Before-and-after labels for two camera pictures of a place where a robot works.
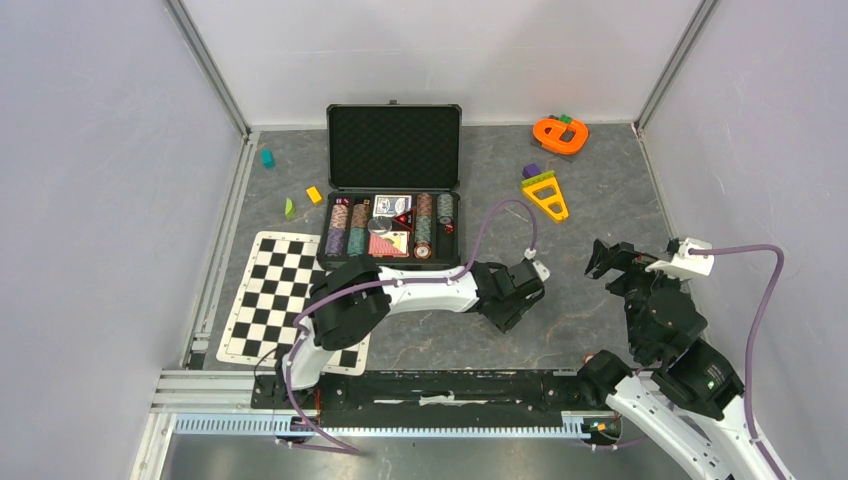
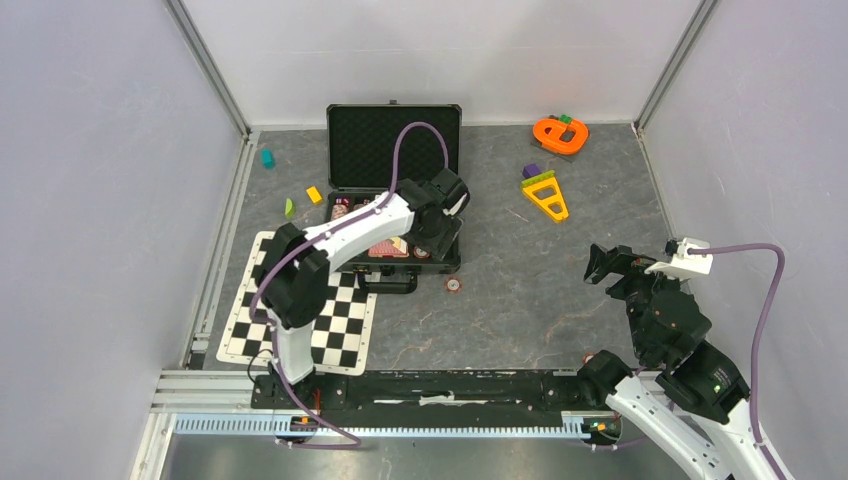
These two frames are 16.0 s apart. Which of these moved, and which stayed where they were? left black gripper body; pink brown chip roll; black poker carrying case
Moved: left black gripper body
Stayed: pink brown chip roll; black poker carrying case
